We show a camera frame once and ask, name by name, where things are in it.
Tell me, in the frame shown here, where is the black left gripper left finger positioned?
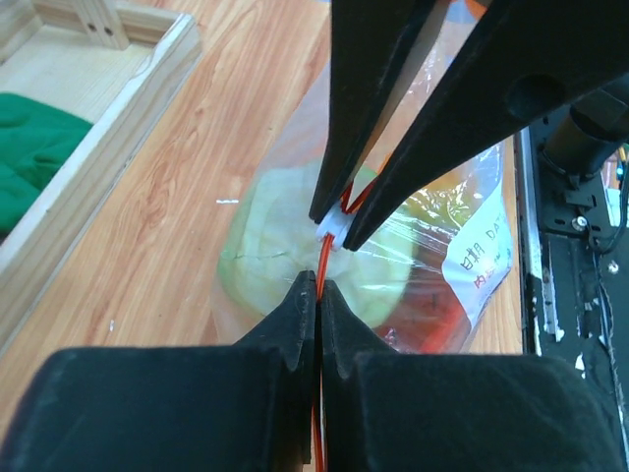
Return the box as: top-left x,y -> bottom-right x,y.
1,271 -> 315,471

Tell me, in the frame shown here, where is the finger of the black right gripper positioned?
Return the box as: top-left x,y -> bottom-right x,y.
344,1 -> 628,251
309,0 -> 447,221

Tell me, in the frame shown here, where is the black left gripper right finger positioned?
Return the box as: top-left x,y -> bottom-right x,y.
320,281 -> 624,471

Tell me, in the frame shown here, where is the green cabbage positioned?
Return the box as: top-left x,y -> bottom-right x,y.
217,161 -> 415,327

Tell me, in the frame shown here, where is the wooden clothes rack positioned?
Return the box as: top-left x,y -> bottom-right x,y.
1,1 -> 202,345

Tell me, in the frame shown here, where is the green cloth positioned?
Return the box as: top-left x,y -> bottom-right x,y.
1,92 -> 92,237

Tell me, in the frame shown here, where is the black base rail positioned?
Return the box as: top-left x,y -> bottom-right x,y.
514,78 -> 628,447

